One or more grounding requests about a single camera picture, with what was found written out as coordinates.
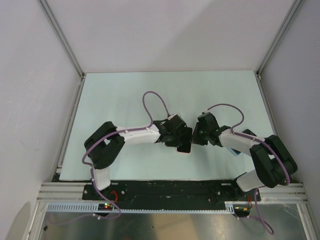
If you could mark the aluminium frame post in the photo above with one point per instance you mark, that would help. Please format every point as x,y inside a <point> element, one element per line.
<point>283,29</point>
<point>57,29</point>

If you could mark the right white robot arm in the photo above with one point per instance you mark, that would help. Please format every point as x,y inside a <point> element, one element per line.
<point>273,164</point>

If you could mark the right aluminium frame post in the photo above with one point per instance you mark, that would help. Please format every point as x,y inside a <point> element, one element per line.
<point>283,29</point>

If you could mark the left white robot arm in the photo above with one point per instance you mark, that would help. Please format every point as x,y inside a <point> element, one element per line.
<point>105,144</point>

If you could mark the black smartphone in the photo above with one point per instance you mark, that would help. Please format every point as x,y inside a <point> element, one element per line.
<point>185,143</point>

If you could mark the blue cased smartphone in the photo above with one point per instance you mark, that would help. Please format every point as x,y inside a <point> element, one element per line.
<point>245,131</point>

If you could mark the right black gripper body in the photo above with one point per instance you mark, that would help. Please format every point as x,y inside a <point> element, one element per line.
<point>200,135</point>

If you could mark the aluminium front frame rail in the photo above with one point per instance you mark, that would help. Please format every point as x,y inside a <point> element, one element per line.
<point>294,193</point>

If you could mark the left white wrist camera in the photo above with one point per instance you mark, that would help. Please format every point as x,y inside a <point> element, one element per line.
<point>173,115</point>

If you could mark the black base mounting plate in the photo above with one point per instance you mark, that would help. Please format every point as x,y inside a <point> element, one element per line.
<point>170,195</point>

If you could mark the pink phone case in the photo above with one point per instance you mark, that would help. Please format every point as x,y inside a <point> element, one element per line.
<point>183,152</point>

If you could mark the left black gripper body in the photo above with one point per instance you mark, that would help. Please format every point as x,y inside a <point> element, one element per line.
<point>175,141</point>

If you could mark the left aluminium frame post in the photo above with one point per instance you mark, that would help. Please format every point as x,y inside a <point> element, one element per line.
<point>57,29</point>

